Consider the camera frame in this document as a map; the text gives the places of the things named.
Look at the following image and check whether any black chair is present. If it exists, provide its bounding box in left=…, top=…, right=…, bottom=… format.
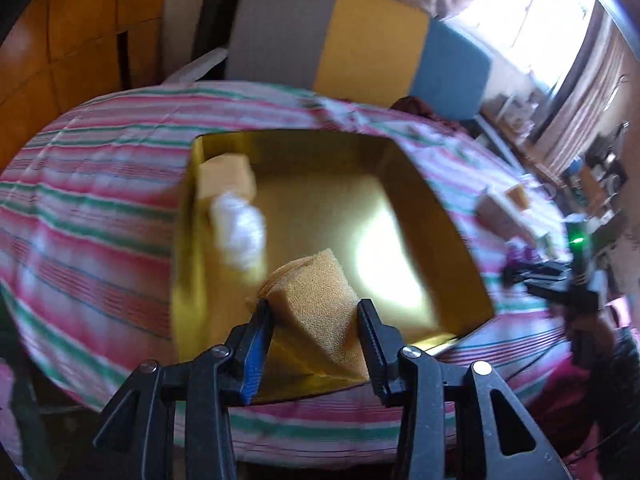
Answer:
left=192, top=0, right=253, bottom=81

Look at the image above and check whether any beige curtain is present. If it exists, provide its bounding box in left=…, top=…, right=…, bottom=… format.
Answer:
left=540, top=10, right=640, bottom=176

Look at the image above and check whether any striped tablecloth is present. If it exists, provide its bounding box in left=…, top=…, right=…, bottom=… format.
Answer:
left=0, top=80, right=576, bottom=463

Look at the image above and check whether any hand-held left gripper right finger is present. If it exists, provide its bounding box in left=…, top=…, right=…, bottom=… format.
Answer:
left=356, top=299, right=571, bottom=480

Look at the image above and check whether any wooden cabinet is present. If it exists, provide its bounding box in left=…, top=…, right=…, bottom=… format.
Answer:
left=0, top=0, right=168, bottom=171

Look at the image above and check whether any silver cracker packet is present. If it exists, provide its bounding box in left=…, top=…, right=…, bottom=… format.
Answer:
left=476, top=194, right=522, bottom=237

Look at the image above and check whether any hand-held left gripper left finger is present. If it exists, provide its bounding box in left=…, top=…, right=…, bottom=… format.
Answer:
left=92, top=299, right=275, bottom=480

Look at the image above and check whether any wooden side table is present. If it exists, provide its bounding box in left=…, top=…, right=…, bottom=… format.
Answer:
left=480, top=85, right=632, bottom=241

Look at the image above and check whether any purple snack packet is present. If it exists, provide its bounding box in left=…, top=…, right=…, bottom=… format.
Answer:
left=505, top=242, right=542, bottom=272

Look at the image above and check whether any grey yellow blue sofa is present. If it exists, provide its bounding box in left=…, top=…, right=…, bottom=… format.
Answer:
left=165, top=0, right=493, bottom=121

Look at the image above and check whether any dark red cloth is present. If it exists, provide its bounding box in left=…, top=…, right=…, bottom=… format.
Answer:
left=390, top=96, right=458, bottom=123

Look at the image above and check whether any person's right forearm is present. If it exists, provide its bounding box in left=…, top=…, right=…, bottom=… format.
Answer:
left=542, top=320, right=640, bottom=476

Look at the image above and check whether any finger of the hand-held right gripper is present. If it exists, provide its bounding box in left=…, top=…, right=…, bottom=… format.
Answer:
left=502, top=260, right=568, bottom=283
left=525, top=281, right=572, bottom=308

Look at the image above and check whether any gold cardboard box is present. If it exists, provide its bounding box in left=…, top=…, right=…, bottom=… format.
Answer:
left=170, top=129, right=496, bottom=403

